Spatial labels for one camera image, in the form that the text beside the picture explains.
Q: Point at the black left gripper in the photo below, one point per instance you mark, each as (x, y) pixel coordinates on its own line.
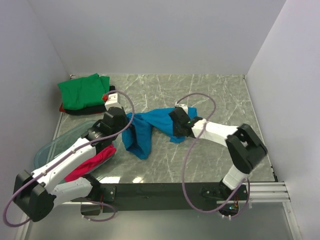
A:
(126, 123)

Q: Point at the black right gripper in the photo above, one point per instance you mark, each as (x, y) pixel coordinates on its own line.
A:
(176, 133)

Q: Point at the blue t-shirt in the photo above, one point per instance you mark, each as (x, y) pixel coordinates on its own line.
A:
(137, 139)

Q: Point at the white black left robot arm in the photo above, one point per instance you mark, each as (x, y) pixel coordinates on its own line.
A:
(38, 192)

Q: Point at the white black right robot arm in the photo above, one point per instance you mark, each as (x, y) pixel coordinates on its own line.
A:
(245, 148)

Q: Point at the black folded t-shirt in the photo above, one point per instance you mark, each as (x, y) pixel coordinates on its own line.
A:
(100, 107)

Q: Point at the green folded t-shirt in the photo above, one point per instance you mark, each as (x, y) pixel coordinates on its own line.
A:
(92, 79)

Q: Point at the clear plastic bin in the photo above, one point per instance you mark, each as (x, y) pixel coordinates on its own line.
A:
(60, 144)

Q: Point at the crimson crumpled t-shirt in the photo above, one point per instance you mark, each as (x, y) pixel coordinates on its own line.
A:
(91, 164)

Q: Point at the red folded t-shirt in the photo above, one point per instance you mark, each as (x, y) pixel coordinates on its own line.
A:
(61, 109)

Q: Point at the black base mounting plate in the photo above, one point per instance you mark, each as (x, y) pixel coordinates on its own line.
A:
(160, 196)

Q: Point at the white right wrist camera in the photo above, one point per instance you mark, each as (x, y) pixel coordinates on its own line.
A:
(183, 106)

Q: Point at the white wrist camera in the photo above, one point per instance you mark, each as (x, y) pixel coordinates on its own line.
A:
(183, 106)
(111, 100)

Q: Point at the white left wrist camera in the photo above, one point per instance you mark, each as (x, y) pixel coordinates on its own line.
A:
(111, 100)

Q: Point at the aluminium frame rail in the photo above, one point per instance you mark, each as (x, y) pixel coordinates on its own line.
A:
(259, 192)

